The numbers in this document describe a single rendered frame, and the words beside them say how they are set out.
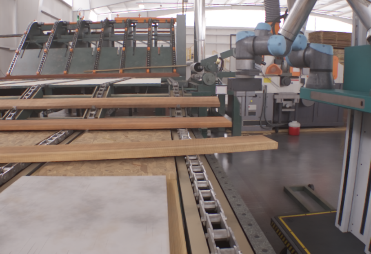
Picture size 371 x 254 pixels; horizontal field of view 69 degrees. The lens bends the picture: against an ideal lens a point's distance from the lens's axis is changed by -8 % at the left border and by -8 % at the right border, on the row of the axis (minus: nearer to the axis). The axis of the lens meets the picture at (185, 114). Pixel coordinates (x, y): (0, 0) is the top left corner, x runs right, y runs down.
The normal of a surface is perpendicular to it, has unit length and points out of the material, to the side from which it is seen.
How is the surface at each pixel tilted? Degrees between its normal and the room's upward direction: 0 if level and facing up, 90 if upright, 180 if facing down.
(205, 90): 90
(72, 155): 90
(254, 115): 90
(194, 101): 22
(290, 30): 100
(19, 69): 46
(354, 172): 90
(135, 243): 0
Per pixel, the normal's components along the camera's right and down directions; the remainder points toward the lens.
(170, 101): 0.03, -0.86
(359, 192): -1.00, 0.01
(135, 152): 0.21, 0.14
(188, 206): 0.00, -0.99
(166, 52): 0.06, -0.57
